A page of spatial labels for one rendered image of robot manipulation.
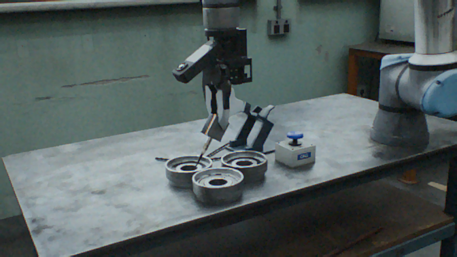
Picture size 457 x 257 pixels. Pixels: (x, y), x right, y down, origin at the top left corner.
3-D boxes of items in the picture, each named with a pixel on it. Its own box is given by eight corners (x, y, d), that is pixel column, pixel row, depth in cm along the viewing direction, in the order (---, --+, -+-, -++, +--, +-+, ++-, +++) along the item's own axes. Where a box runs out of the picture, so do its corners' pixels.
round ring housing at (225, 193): (244, 205, 96) (244, 186, 94) (191, 207, 96) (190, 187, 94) (243, 183, 106) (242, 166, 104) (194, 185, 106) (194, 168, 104)
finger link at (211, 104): (234, 122, 109) (235, 83, 106) (211, 127, 106) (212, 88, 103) (226, 118, 112) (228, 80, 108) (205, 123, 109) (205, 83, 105)
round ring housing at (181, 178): (210, 190, 103) (209, 171, 102) (162, 190, 104) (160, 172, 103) (214, 170, 113) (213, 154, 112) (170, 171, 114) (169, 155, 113)
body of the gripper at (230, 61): (253, 85, 103) (251, 28, 100) (219, 91, 99) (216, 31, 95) (233, 79, 109) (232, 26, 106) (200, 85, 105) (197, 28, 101)
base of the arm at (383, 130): (396, 126, 142) (398, 93, 139) (441, 139, 130) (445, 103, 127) (358, 135, 135) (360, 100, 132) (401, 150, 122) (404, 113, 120)
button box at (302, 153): (292, 168, 113) (292, 149, 112) (275, 160, 119) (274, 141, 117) (319, 162, 117) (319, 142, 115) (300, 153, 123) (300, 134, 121)
